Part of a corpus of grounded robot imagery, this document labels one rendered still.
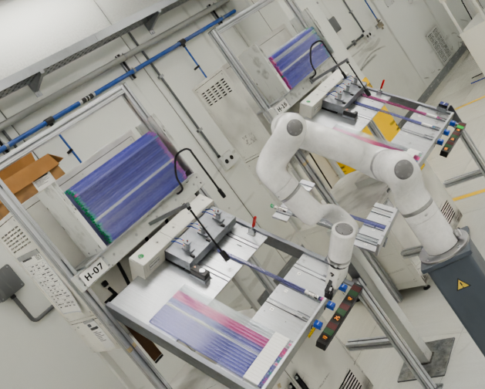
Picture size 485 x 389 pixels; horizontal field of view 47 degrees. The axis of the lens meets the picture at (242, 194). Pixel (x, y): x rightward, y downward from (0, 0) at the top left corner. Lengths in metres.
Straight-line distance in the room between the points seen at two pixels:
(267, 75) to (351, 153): 1.36
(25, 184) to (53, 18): 2.12
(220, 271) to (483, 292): 1.01
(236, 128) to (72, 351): 1.72
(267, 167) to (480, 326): 0.97
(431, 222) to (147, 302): 1.11
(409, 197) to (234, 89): 1.52
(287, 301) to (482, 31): 4.64
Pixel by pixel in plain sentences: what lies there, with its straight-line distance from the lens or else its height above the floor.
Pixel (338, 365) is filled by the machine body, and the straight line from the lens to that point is 2.73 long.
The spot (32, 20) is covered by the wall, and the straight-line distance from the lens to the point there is 4.41.
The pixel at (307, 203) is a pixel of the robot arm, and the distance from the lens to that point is 1.90.
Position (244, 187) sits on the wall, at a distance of 4.75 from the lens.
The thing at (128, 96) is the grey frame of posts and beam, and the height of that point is 1.84.
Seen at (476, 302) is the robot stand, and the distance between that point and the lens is 2.17.
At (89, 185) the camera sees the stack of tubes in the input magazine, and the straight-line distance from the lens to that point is 2.30.
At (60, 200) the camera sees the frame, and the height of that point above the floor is 1.64.
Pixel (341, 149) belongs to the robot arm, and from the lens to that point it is 1.91.
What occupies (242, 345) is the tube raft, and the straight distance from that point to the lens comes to 2.11.
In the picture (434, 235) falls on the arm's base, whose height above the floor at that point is 0.79.
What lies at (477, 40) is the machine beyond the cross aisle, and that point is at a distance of 6.45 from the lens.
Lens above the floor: 1.63
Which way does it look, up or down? 10 degrees down
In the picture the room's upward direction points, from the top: 36 degrees counter-clockwise
